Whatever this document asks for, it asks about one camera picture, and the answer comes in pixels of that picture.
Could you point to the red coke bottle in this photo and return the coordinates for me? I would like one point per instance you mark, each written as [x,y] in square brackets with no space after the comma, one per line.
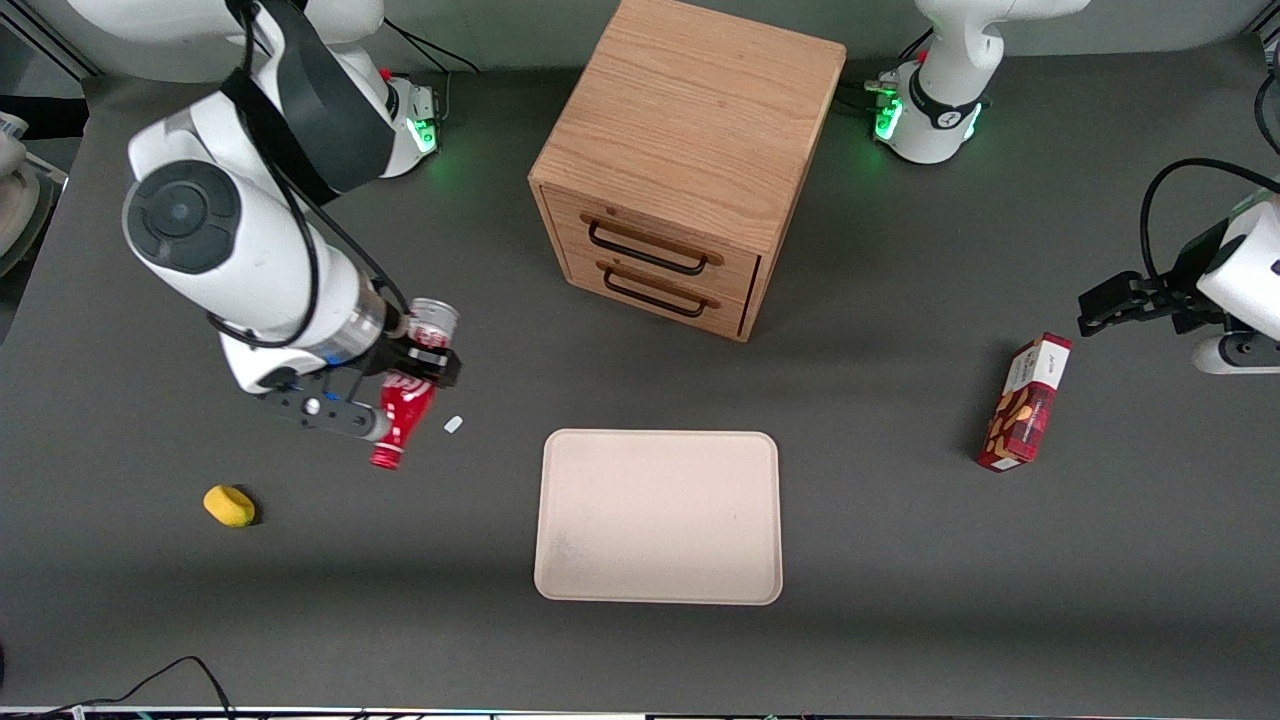
[405,410]

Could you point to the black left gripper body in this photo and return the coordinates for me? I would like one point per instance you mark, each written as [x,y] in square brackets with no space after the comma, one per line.
[1172,296]

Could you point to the beige round object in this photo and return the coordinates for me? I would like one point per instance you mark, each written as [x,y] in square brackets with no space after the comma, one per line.
[20,205]

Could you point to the wooden two-drawer cabinet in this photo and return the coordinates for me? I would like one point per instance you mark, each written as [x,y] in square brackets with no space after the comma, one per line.
[690,110]

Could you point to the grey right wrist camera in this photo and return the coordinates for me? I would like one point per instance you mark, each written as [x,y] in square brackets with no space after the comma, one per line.
[320,408]

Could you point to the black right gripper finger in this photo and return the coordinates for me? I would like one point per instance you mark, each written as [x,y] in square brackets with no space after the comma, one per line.
[438,365]

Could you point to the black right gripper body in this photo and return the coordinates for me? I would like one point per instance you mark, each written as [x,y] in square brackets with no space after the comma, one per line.
[403,353]

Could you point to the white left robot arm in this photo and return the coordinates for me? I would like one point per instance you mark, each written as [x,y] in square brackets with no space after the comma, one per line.
[945,90]

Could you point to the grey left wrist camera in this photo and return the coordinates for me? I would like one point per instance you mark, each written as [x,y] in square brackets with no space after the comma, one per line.
[1235,355]

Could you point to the beige rectangular tray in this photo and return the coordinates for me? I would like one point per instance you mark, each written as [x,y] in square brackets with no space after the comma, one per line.
[660,520]

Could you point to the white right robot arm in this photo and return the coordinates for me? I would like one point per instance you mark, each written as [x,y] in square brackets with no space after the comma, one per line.
[230,250]

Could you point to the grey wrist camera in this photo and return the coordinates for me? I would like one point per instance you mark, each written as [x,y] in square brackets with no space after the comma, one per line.
[320,408]
[1235,355]

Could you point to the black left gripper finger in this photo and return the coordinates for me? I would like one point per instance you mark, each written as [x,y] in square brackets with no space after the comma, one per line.
[1198,317]
[1115,300]

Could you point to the small yellow lemon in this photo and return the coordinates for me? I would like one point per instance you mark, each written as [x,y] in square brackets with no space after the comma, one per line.
[230,506]

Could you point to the black flat object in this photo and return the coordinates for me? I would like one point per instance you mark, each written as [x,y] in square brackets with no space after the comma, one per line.
[45,117]

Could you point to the red plaid shortbread box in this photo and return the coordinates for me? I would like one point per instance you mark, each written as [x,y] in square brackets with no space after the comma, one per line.
[1020,420]

